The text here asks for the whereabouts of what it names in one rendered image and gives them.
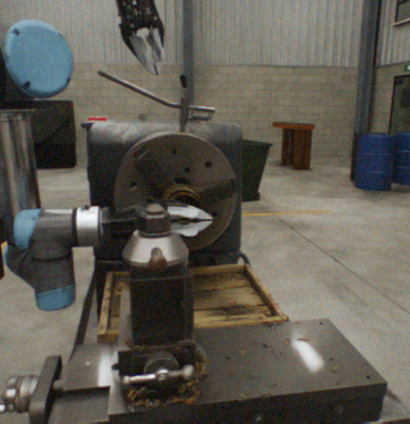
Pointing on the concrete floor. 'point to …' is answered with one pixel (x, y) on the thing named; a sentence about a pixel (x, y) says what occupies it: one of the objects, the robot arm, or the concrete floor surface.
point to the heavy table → (295, 144)
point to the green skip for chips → (253, 167)
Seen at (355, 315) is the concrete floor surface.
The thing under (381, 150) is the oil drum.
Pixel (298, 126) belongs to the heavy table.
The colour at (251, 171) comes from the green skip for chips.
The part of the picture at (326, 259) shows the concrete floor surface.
